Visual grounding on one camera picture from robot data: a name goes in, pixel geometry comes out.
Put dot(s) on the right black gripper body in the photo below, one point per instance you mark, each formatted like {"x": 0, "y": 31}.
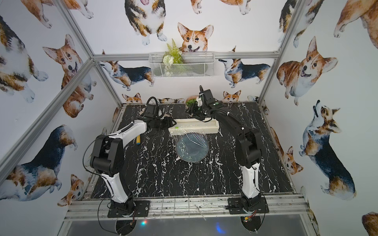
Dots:
{"x": 199, "y": 111}

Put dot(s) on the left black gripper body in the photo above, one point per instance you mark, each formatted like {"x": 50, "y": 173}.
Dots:
{"x": 165, "y": 122}

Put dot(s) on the cream plastic wrap dispenser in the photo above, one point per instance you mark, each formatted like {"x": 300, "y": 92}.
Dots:
{"x": 187, "y": 126}

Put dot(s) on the clear plastic wrap sheet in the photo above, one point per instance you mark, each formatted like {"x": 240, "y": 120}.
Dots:
{"x": 192, "y": 141}

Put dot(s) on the blue-grey ceramic plate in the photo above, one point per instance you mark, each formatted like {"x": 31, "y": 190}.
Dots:
{"x": 192, "y": 147}

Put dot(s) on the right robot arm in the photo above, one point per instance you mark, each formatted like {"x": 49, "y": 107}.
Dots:
{"x": 248, "y": 142}

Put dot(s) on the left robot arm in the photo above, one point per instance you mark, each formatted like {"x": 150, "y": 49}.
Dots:
{"x": 108, "y": 154}

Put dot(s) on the pink pot with succulent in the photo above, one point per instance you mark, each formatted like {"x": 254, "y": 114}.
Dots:
{"x": 190, "y": 100}

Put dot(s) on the yellow spatula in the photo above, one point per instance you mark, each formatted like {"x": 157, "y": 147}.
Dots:
{"x": 138, "y": 140}

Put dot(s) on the green fern with white flower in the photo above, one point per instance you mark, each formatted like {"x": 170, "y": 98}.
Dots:
{"x": 172, "y": 61}

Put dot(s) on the white wire wall basket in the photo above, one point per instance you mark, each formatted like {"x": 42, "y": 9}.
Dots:
{"x": 186, "y": 65}

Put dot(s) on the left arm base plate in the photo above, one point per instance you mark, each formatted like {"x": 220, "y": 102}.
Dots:
{"x": 131, "y": 208}

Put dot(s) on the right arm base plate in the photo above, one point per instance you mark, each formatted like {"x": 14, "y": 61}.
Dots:
{"x": 243, "y": 205}

